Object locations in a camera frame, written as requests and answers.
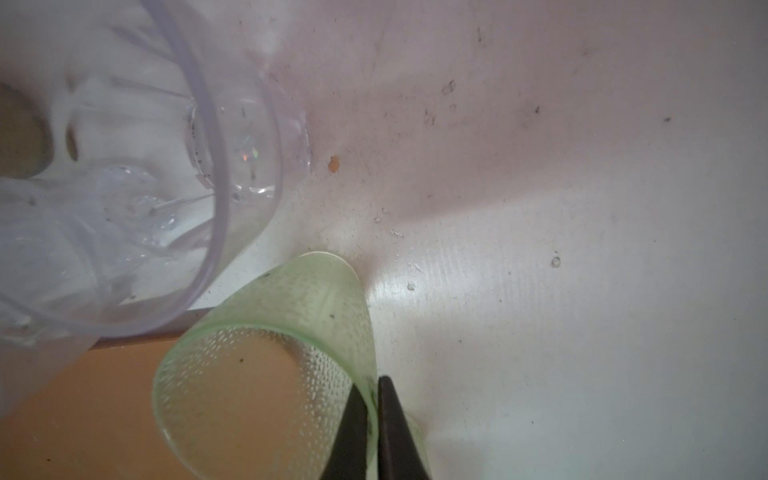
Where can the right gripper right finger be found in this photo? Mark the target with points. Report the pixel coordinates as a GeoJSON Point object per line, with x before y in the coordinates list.
{"type": "Point", "coordinates": [400, 450]}

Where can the clear glass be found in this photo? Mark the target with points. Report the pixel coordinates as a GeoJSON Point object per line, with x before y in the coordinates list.
{"type": "Point", "coordinates": [172, 150]}

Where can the brown glass back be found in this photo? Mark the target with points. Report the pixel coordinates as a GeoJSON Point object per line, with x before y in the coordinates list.
{"type": "Point", "coordinates": [26, 141]}

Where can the small pale green glass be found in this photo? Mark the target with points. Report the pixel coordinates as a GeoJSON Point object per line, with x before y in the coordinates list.
{"type": "Point", "coordinates": [257, 388]}

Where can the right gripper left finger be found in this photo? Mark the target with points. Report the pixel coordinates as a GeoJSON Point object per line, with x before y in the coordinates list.
{"type": "Point", "coordinates": [348, 457]}

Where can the brown plastic tray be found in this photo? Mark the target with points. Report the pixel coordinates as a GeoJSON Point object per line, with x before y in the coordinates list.
{"type": "Point", "coordinates": [94, 420]}

